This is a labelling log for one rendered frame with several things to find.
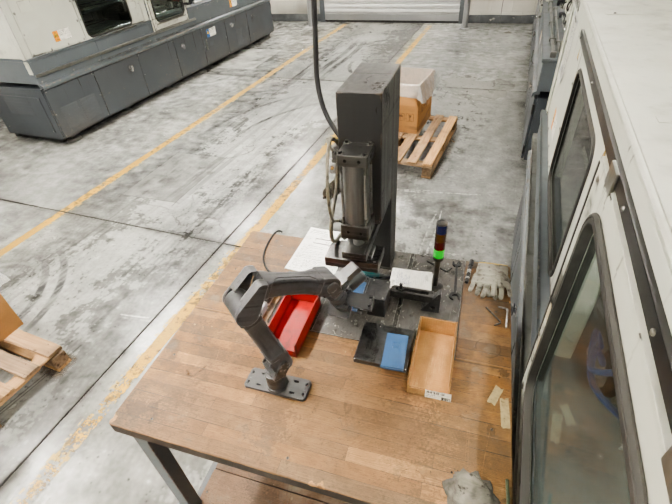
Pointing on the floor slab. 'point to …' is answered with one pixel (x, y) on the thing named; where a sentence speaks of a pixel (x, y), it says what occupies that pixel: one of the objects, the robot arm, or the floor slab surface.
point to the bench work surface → (319, 409)
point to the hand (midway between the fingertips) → (345, 307)
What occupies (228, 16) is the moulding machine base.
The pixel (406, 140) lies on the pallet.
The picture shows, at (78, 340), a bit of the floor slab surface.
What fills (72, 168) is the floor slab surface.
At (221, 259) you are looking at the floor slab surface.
